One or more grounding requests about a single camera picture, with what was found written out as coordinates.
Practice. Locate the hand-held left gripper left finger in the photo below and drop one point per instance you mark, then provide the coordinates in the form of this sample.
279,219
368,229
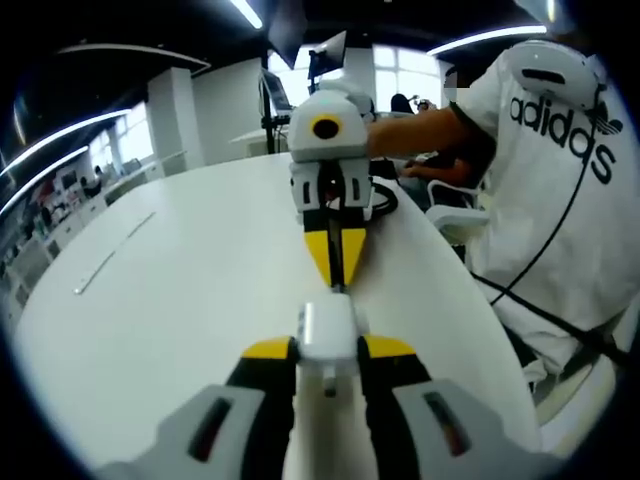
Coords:
230,435

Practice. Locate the black laptop stand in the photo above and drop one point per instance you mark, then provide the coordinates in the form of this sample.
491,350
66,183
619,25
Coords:
271,135

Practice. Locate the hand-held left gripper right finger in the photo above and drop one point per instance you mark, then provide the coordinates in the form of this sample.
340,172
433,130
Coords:
425,435

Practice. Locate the narrow white pillar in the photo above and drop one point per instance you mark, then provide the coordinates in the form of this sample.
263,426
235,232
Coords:
170,120

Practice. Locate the open laptop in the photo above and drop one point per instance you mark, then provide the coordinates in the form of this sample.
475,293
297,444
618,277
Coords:
275,90

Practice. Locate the small black monitor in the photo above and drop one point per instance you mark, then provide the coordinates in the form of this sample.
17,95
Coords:
332,50

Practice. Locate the long curved ceiling light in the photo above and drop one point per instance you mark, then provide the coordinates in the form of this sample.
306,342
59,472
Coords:
247,12

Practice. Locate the ceiling light strip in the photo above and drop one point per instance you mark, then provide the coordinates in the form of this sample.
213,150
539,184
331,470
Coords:
65,137
485,39
45,172

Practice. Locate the white chest-worn device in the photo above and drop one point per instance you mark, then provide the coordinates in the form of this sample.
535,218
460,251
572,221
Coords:
550,75

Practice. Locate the metal desk strip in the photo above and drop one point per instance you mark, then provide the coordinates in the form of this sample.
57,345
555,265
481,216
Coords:
100,267

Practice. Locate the white charger adapter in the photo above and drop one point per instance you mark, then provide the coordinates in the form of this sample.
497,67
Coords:
327,330

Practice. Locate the curved white ceiling trim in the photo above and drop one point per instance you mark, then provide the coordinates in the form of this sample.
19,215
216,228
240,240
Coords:
140,52

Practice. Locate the large black hanging monitor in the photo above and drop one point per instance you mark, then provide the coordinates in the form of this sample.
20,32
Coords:
287,35

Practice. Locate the person's white printed shirt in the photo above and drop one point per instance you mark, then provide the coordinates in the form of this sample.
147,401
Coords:
540,210

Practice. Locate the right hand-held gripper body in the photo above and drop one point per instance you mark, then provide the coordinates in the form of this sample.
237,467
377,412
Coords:
345,142

